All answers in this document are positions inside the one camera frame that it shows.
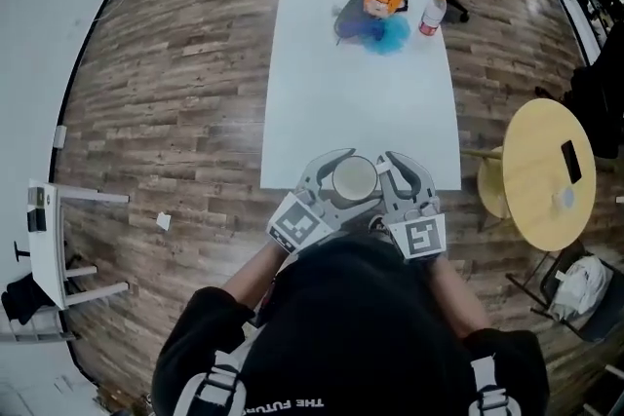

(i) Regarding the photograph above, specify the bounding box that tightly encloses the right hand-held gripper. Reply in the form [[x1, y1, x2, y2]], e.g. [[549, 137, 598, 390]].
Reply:
[[375, 150, 449, 263]]

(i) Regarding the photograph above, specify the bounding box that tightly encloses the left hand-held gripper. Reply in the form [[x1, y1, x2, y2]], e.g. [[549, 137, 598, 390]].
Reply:
[[265, 147, 385, 258]]

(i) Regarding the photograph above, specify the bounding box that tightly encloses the person's right forearm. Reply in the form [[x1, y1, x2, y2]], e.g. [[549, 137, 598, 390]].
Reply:
[[431, 252, 491, 337]]

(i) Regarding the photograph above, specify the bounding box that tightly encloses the person's left forearm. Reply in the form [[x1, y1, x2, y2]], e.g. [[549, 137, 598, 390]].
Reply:
[[221, 241, 298, 322]]

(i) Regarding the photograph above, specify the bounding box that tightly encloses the white rectangular table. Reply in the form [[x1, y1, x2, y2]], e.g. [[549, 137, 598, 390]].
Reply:
[[259, 0, 462, 191]]

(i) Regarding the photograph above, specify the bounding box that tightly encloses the yellow round table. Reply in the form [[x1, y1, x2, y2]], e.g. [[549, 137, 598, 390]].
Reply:
[[460, 97, 598, 253]]

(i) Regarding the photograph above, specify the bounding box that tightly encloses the person's black shirt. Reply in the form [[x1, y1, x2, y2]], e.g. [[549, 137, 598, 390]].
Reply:
[[150, 233, 552, 416]]

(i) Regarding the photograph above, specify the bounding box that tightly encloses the small white cup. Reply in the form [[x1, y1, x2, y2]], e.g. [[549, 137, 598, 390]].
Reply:
[[553, 187, 579, 210]]

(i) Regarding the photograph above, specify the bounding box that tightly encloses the black phone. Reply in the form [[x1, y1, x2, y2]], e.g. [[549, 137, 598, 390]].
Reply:
[[560, 139, 584, 185]]

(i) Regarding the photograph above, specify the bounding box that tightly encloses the plastic bottle red label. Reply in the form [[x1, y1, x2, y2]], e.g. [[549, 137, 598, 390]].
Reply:
[[417, 0, 449, 37]]

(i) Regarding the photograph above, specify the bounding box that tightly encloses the white cloth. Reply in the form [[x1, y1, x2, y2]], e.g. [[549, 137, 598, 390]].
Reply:
[[550, 254, 610, 322]]

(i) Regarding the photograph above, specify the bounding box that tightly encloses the black bags pile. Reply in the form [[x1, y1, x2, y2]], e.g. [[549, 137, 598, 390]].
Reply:
[[567, 21, 624, 160]]

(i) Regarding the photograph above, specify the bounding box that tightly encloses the black folding chair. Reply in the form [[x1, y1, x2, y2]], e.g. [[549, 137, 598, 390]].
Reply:
[[505, 238, 624, 343]]

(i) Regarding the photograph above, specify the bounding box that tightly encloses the white side desk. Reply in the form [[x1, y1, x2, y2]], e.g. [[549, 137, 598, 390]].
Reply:
[[27, 178, 132, 311]]

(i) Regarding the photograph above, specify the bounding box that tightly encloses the black box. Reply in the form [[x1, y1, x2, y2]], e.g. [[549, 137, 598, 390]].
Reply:
[[27, 204, 48, 233]]

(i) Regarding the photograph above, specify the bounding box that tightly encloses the black jacket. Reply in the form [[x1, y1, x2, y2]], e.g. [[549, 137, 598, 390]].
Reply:
[[0, 272, 58, 326]]

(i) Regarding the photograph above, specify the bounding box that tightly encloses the grey metal rack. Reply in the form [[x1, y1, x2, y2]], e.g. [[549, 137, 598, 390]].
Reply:
[[0, 306, 77, 345]]

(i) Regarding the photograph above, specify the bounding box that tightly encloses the grey harness strap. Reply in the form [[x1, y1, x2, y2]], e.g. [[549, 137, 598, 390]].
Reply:
[[173, 350, 248, 416], [470, 355, 511, 416]]

